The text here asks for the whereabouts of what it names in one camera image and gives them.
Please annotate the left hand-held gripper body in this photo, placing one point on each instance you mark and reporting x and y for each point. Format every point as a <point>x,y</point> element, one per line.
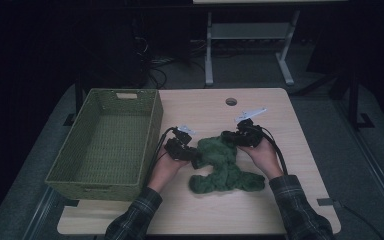
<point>178,146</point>

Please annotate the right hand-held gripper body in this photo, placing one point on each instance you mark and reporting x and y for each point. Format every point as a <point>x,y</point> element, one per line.
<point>248,135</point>

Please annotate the dark green cloth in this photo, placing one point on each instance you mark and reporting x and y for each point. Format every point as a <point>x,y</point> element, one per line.
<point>226,173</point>

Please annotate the green woven basket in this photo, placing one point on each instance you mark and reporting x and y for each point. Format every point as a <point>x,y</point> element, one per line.
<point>86,186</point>

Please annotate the person's right hand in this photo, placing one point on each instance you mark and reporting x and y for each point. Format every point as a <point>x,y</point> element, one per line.
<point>265,160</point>

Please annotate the person's left hand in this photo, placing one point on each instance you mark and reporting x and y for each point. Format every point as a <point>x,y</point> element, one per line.
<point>163,173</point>

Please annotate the grey tape strip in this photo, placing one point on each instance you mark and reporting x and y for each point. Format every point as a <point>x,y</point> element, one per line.
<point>326,201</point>

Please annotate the white metal stand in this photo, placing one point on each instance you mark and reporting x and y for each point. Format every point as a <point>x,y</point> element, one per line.
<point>246,30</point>

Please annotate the black metal post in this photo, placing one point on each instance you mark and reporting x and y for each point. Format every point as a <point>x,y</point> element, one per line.
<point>354,100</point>
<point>78,96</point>

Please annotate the black floor bracket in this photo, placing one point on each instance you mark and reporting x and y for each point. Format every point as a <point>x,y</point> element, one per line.
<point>69,120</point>
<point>366,122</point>

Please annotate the aluminium floor rail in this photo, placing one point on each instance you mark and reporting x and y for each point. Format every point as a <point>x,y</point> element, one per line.
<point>40,213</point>
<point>373,166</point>

